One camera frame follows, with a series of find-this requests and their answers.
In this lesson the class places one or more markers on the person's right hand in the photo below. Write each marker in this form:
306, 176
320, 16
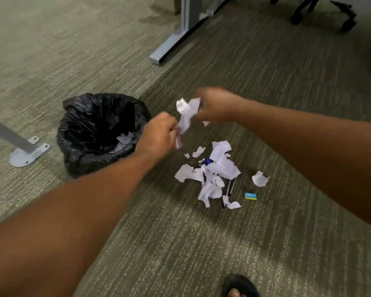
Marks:
218, 105

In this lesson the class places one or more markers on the person's left hand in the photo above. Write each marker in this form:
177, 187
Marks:
157, 136

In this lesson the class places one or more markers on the person's right fingers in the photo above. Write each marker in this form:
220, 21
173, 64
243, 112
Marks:
200, 105

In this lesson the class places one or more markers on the person's left fingers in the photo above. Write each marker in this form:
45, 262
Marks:
172, 129

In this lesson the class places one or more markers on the white paper wad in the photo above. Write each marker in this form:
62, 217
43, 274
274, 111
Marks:
187, 115

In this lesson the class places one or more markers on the person's right forearm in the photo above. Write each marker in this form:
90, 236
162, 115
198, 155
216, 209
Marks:
315, 151

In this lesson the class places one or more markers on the person's left forearm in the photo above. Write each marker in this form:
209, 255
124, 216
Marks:
61, 219

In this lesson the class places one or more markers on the blue pen cap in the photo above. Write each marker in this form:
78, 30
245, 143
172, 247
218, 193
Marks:
207, 161

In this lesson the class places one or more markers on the white paper scraps in bin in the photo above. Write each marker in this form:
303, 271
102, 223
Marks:
125, 139

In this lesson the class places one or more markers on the pile of torn white paper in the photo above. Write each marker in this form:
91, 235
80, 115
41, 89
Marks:
213, 174

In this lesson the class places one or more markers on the black bag lined trash bin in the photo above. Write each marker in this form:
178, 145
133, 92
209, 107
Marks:
100, 131

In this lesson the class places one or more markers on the grey desk leg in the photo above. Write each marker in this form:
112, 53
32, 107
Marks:
180, 30

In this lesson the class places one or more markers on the black pen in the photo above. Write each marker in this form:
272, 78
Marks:
229, 190

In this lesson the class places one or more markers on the torn white paper scrap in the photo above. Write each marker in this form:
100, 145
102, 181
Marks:
260, 179

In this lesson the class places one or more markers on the small blue yellow eraser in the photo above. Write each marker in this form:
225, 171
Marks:
251, 196

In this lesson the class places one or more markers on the brown cardboard box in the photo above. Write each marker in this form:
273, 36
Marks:
167, 3

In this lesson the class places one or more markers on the black office chair base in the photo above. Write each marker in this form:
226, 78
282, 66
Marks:
323, 10

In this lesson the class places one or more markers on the person's black sandal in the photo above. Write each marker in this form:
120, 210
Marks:
239, 286

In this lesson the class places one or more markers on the grey metal floor bracket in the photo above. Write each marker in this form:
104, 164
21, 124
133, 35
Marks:
17, 145

